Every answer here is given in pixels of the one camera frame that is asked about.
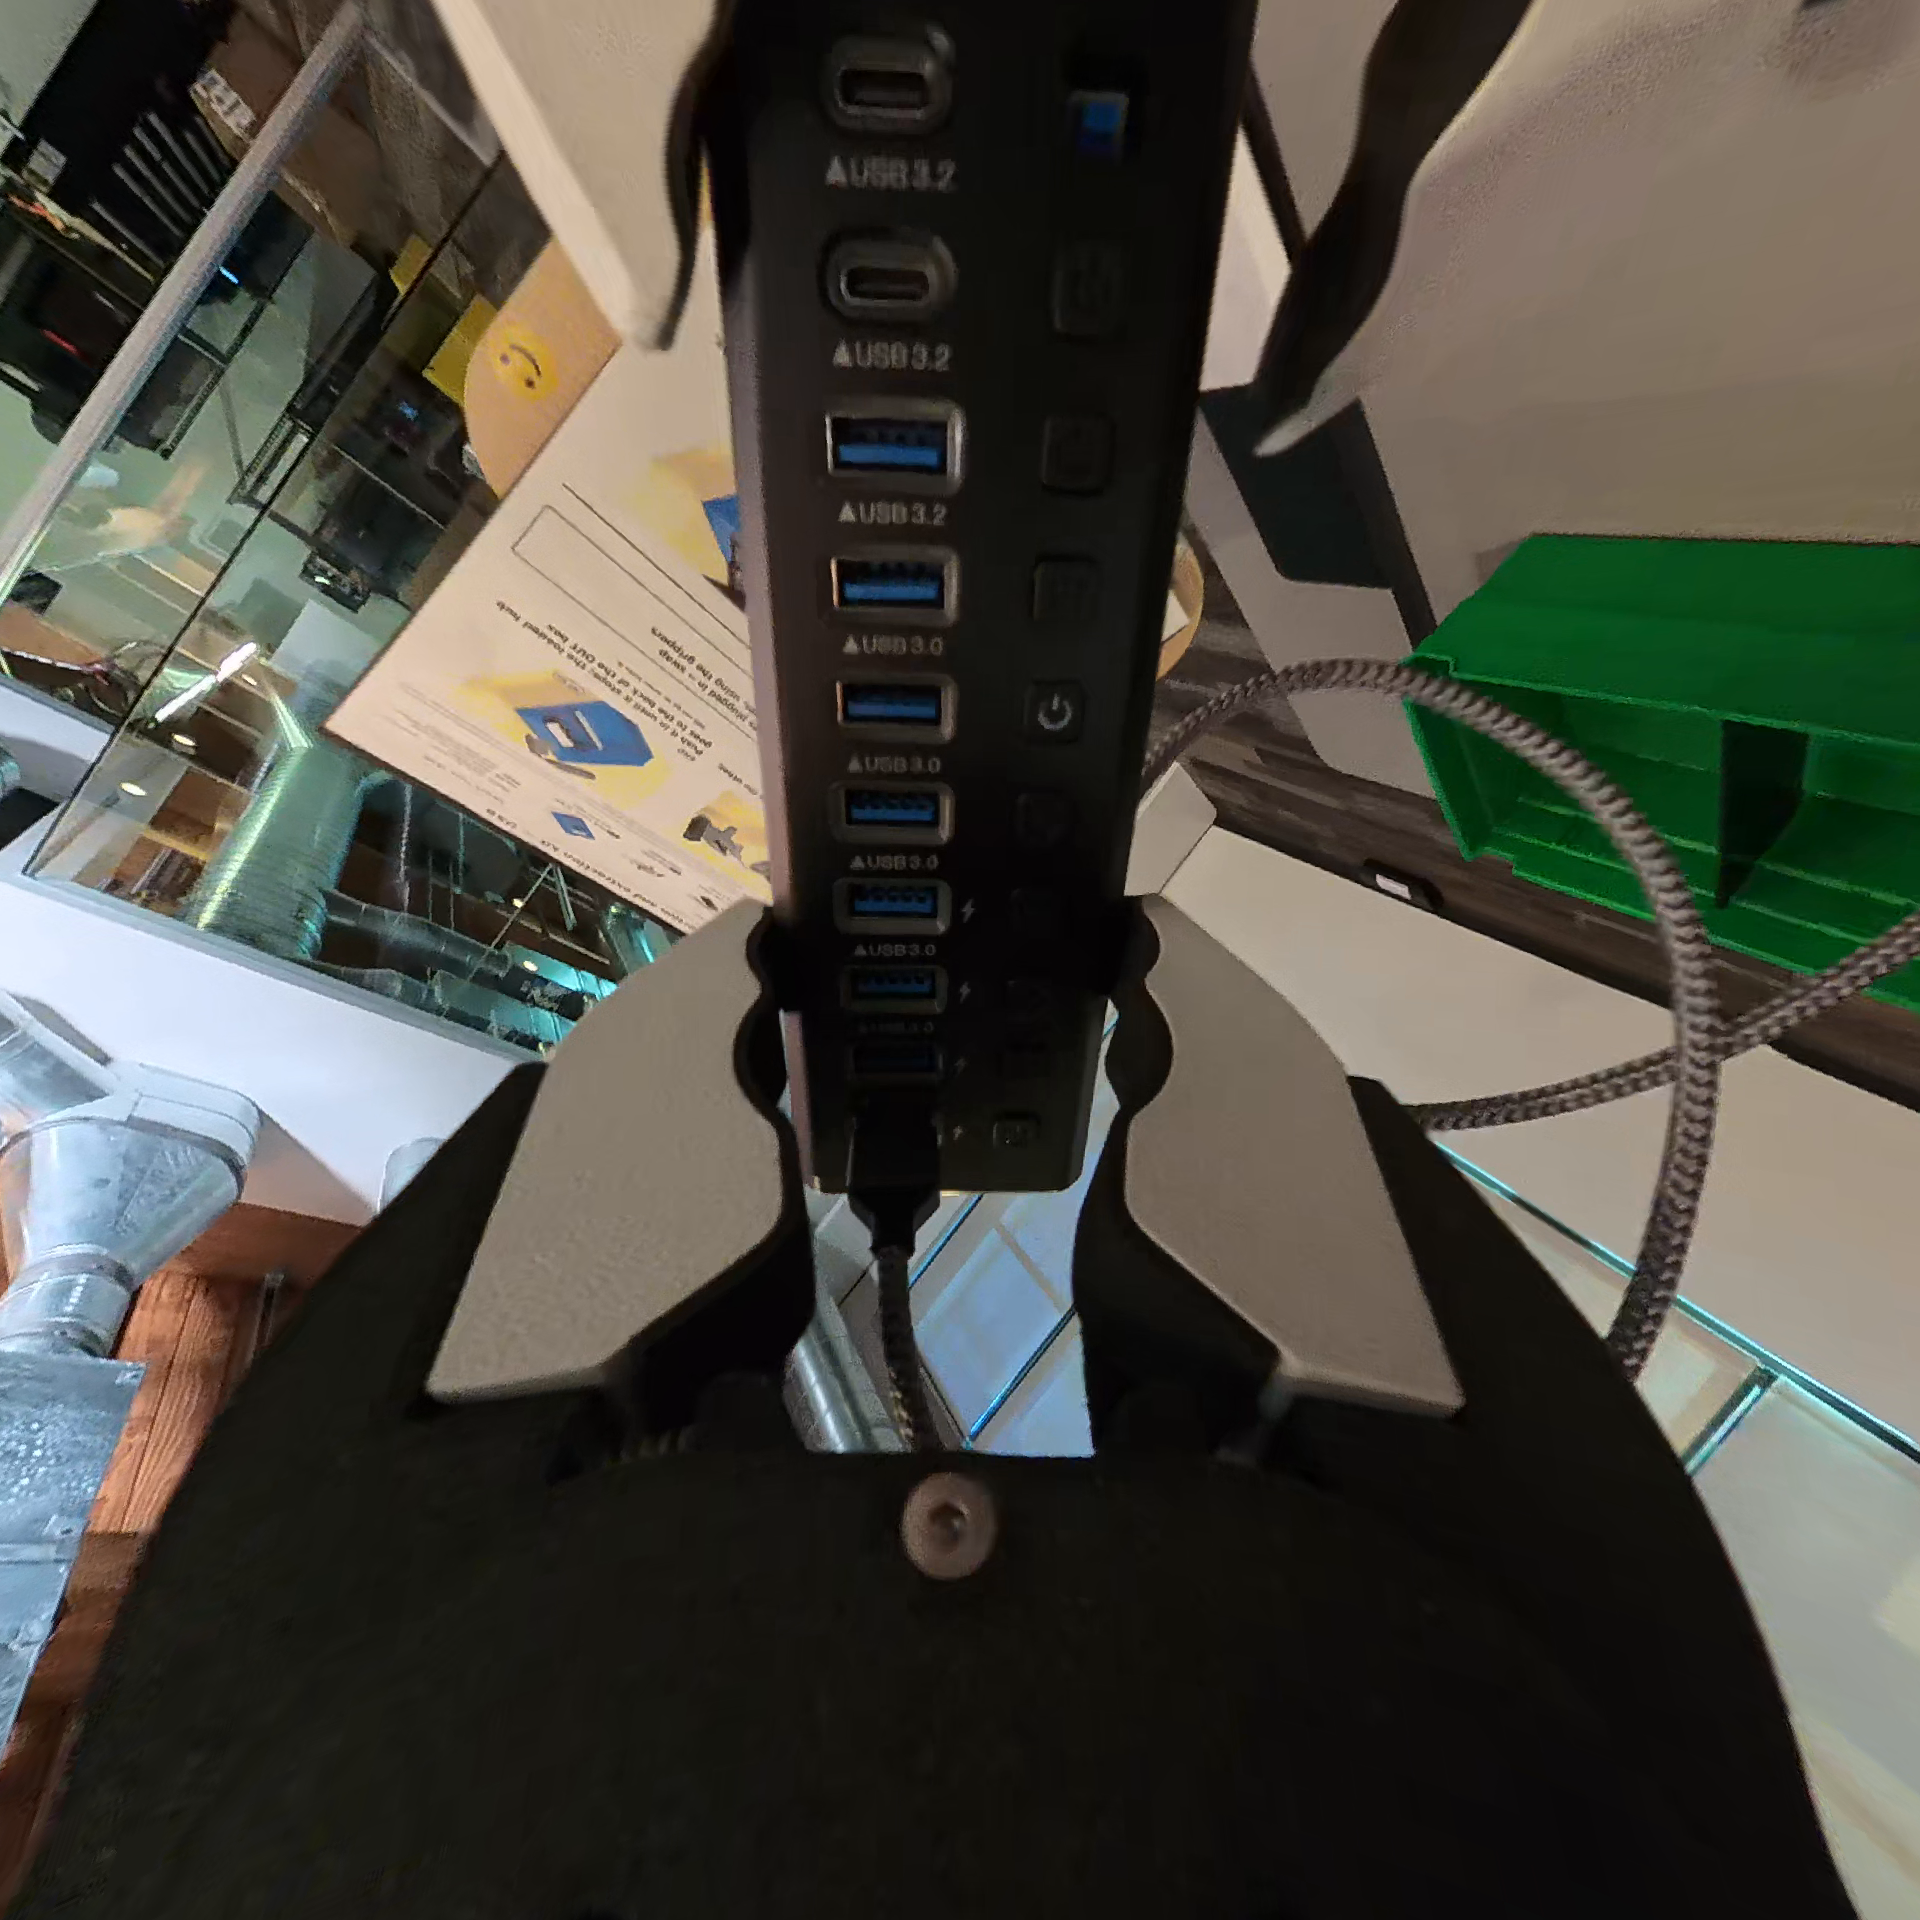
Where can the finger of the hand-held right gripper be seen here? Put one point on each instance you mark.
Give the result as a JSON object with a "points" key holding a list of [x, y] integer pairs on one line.
{"points": [[1447, 226], [587, 120]]}

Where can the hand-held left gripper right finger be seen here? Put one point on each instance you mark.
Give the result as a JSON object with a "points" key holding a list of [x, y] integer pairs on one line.
{"points": [[1276, 1202]]}

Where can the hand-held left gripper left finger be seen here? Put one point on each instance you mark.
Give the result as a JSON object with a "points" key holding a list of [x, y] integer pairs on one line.
{"points": [[616, 1202]]}

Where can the black multi-port usb hub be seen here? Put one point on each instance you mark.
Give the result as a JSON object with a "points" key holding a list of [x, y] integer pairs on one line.
{"points": [[991, 451]]}

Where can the cardboard sheet with smiley sticker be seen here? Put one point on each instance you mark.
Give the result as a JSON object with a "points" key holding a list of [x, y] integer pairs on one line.
{"points": [[556, 324]]}

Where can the green plastic bin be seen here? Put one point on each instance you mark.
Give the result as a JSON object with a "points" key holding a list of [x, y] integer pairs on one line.
{"points": [[1622, 599]]}

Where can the glass partition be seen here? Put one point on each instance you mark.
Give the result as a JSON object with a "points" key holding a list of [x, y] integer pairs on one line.
{"points": [[347, 494]]}

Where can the white instruction poster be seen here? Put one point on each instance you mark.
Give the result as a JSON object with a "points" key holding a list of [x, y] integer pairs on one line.
{"points": [[599, 629]]}

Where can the galvanised metal air duct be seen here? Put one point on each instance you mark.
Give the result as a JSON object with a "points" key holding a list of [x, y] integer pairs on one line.
{"points": [[119, 1186]]}

